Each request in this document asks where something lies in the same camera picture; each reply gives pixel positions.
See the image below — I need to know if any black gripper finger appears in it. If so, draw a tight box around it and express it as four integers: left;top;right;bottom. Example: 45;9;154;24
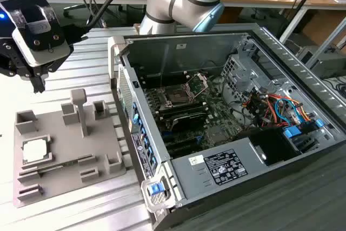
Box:
29;72;46;94

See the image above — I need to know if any silver square CPU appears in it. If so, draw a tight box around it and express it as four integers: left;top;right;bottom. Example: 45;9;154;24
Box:
22;138;48;163

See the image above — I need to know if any CPU socket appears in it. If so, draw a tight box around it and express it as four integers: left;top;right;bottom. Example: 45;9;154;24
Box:
162;86;196;107

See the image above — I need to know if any black RAM slot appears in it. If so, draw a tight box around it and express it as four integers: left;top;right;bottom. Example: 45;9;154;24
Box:
160;107;209;120
158;100;208;112

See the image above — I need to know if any black expansion slot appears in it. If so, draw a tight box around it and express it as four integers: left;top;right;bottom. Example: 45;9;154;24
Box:
162;133;207;157

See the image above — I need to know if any grey parts rack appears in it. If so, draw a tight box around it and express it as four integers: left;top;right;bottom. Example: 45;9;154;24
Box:
13;89;128;209

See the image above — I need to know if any thin metal locking lever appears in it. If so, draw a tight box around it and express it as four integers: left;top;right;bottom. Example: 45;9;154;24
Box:
159;52;164;93

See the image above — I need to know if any metal socket cover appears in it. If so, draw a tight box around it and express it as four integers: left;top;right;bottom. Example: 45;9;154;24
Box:
183;72;209;98

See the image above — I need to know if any black ribbed board module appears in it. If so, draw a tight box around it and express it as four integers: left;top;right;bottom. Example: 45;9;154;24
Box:
170;113;207;133

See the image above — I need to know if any grey power supply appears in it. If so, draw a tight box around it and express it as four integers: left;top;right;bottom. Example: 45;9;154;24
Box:
171;137;271;200

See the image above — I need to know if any green motherboard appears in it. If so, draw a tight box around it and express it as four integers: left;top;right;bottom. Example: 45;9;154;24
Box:
143;74;244;159

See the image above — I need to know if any perforated metal drive cage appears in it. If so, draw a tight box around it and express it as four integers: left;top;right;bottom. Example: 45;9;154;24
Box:
221;54;261;102

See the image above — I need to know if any black fan shroud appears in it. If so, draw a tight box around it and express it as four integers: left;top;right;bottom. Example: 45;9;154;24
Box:
237;128;301;167

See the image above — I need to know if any open grey PC case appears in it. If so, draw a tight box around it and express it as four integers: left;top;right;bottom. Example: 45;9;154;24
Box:
107;22;346;231

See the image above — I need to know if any blue disk carrier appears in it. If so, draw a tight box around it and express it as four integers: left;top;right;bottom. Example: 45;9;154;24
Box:
283;118;325;152

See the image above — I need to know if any black stand pole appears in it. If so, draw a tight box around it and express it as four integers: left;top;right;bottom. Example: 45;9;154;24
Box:
278;0;327;38

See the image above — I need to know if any grey computer tower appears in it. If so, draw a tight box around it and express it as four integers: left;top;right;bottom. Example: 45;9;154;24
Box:
296;44;346;80

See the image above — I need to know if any red orange wire bundle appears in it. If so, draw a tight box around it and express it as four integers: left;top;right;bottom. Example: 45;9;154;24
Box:
242;92;314;129

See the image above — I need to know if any blue wire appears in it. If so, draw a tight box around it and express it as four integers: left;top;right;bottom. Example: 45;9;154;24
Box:
275;97;301;124

